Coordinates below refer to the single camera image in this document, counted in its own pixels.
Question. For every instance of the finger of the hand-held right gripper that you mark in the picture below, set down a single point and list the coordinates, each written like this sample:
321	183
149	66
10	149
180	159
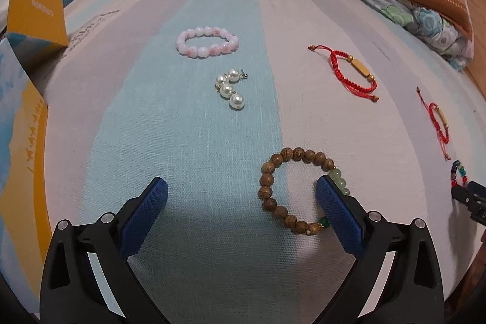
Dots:
474	205
479	189

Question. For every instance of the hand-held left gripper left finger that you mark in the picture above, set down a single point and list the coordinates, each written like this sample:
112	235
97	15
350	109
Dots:
146	214

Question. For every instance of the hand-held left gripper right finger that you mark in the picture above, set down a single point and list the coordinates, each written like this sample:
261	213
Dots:
338	214

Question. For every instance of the yellow and blue cardboard box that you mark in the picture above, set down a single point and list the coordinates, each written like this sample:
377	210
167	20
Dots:
34	12

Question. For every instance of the striped bed sheet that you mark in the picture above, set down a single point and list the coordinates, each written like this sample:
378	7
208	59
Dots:
212	134

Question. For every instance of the double pearl earring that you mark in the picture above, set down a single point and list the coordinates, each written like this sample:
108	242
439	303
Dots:
232	75
236	101

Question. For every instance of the floral quilt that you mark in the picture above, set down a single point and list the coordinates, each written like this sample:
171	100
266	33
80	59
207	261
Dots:
429	22

